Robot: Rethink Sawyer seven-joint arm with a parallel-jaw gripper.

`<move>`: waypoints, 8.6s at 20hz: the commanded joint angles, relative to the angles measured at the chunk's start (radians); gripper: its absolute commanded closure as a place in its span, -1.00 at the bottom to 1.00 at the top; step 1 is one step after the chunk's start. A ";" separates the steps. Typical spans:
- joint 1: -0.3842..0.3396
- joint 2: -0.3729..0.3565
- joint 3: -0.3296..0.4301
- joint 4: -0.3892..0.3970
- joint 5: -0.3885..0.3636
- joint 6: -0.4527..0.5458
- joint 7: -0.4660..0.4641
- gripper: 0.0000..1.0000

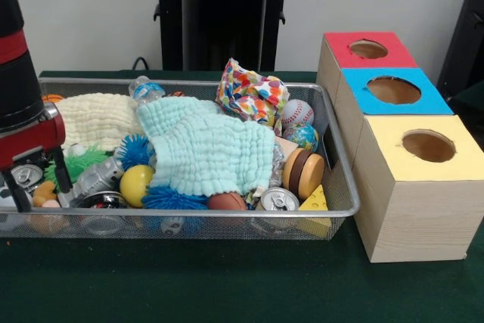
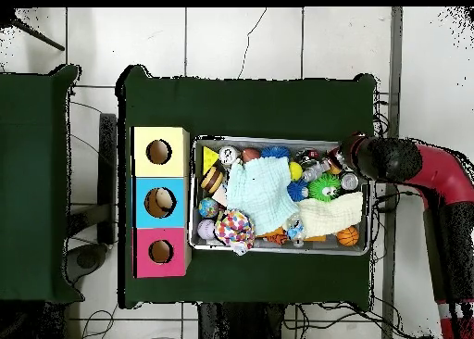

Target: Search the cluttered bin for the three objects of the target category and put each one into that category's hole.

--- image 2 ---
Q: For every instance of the mint green waffle cloth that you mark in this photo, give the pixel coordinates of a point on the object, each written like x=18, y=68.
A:
x=259, y=194

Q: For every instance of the multicoloured dotted cloth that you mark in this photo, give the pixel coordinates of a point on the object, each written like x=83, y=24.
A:
x=234, y=228

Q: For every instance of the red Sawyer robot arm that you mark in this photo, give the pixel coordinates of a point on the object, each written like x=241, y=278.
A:
x=437, y=176

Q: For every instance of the shallow clear mesh bin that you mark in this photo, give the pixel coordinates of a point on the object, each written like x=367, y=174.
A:
x=368, y=213

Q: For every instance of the wooden box with three holes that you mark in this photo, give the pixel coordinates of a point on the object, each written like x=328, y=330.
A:
x=163, y=168

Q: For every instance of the green spiky toy with eyes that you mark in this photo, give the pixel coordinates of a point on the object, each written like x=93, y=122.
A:
x=322, y=187

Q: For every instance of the cream waffle cloth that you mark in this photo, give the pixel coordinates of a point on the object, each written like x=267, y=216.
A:
x=329, y=213

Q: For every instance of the blue spiky ball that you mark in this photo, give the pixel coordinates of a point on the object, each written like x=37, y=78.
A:
x=274, y=152

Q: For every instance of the dark green tablecloth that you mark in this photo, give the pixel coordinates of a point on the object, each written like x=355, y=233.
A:
x=259, y=109

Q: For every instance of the silver drink can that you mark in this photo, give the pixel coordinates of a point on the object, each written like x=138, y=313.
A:
x=229, y=155

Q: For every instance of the wooden burger toy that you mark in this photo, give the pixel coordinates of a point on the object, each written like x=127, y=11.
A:
x=212, y=179

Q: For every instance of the yellow cheese wedge toy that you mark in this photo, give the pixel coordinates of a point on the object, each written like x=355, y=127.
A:
x=209, y=157

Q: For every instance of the globe print ball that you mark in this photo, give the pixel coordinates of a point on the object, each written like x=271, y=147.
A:
x=208, y=207

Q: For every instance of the black stand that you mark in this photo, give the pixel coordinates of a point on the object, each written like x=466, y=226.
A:
x=107, y=150

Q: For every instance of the neighbouring green covered table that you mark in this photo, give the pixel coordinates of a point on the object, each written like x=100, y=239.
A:
x=33, y=168

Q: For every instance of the thin black rod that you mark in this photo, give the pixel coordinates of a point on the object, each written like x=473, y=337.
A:
x=40, y=38

